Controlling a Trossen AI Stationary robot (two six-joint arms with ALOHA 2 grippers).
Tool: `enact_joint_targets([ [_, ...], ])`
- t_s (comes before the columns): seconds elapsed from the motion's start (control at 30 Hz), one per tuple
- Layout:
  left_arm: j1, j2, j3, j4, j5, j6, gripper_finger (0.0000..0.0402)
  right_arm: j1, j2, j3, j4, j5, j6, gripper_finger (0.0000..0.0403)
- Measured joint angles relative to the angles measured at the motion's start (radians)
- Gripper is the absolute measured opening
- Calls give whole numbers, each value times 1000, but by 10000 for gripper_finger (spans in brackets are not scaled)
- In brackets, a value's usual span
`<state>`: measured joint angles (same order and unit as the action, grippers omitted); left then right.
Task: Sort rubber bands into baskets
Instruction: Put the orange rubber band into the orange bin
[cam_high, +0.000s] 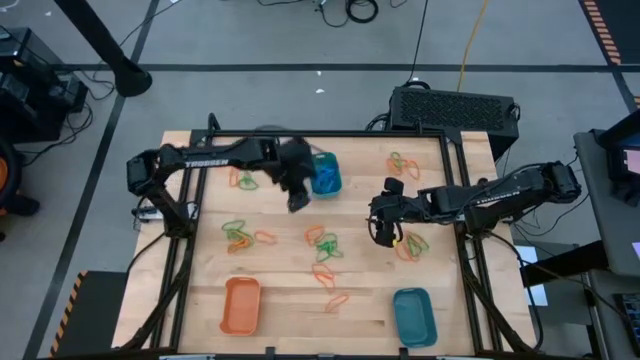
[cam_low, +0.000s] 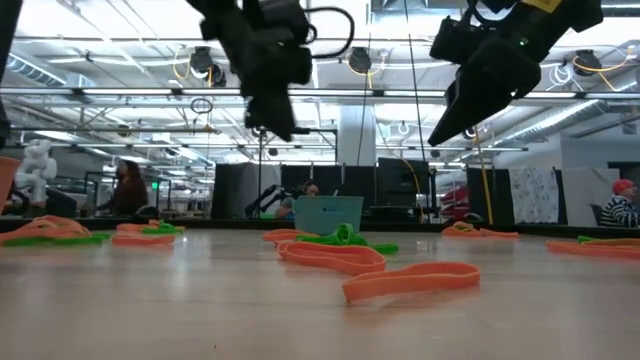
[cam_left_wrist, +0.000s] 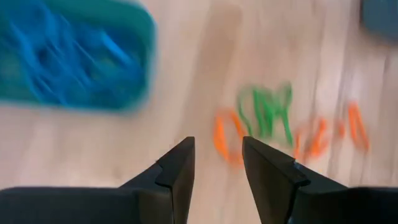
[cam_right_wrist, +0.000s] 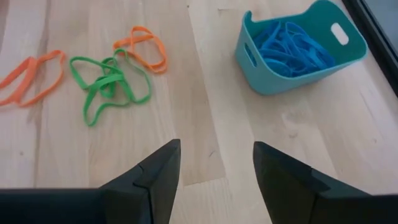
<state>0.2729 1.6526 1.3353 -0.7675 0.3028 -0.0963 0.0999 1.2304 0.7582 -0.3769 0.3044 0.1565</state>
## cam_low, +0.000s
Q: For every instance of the black cabinet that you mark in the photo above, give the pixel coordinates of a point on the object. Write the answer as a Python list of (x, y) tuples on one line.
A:
[(400, 182)]

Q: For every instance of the red object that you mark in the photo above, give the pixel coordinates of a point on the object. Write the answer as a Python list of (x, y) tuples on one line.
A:
[(455, 202)]

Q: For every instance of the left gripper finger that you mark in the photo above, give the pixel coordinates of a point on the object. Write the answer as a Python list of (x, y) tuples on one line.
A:
[(288, 117), (265, 117)]

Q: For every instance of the white humanoid robot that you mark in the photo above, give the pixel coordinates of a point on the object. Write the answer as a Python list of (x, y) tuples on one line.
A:
[(35, 170)]

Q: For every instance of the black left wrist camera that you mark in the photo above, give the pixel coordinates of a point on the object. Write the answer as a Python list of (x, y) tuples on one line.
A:
[(282, 20)]

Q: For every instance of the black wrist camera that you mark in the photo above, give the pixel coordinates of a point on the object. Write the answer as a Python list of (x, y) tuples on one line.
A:
[(452, 40), (282, 20)]

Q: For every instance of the person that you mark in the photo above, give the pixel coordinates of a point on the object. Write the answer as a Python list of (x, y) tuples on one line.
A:
[(130, 190), (311, 188), (620, 210)]

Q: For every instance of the black partition panel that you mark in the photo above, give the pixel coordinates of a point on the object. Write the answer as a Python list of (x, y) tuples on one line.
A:
[(350, 182), (487, 195)]

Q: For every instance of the white building column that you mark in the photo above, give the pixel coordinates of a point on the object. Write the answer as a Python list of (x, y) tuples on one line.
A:
[(357, 135)]

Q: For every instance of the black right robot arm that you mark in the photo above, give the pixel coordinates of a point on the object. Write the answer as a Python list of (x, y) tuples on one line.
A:
[(585, 12)]

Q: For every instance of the black background robot arm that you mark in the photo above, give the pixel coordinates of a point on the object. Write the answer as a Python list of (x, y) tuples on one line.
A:
[(267, 197)]

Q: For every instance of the plain white cloth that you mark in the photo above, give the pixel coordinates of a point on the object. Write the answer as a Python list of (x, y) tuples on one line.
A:
[(592, 197)]

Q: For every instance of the yellow tag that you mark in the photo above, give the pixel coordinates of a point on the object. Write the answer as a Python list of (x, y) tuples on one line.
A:
[(542, 5)]

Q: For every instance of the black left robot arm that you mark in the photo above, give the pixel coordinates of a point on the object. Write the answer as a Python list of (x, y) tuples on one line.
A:
[(215, 15)]

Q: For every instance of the black gantry frame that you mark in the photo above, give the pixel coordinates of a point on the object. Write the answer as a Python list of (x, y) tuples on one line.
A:
[(320, 130)]

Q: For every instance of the white patterned cloth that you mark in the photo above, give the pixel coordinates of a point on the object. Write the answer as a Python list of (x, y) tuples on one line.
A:
[(532, 195)]

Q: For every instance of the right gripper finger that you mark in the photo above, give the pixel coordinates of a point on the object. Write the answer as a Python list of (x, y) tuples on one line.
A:
[(510, 70), (470, 90)]

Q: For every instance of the black aluminium table frame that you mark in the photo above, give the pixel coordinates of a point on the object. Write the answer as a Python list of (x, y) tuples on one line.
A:
[(235, 223)]

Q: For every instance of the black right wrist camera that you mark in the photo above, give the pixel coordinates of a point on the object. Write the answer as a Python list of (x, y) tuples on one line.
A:
[(452, 40)]

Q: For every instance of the silver ceiling duct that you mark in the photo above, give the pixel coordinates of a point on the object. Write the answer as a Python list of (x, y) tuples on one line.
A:
[(550, 125)]

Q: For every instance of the orange plastic basket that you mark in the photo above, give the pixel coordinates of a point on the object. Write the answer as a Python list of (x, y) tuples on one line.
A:
[(7, 180)]

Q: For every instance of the black workstation frame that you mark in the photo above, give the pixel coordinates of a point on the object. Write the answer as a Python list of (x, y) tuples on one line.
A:
[(160, 175)]

